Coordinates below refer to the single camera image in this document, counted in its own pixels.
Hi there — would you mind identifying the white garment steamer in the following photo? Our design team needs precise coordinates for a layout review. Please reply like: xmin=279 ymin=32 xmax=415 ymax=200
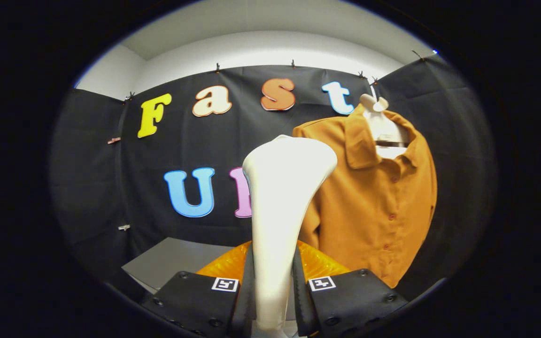
xmin=242 ymin=135 xmax=338 ymax=338

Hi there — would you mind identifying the row of black clips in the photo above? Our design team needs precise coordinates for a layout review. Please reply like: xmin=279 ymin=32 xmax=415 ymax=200
xmin=124 ymin=49 xmax=426 ymax=102

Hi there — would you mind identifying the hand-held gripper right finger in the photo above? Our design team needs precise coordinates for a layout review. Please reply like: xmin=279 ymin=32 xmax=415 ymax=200
xmin=292 ymin=240 xmax=410 ymax=338

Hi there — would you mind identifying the orange button-up shirt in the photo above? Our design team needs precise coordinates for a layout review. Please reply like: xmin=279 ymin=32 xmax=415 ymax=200
xmin=292 ymin=104 xmax=438 ymax=288

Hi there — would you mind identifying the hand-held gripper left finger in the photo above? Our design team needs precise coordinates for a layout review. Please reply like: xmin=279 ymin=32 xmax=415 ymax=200
xmin=140 ymin=241 xmax=256 ymax=338

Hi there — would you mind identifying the grey cabinet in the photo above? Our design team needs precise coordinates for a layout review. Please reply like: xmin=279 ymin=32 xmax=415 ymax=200
xmin=121 ymin=237 xmax=236 ymax=294

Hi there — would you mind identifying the white clothes hanger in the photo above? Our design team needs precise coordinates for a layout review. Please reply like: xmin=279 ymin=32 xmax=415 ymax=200
xmin=360 ymin=85 xmax=410 ymax=160

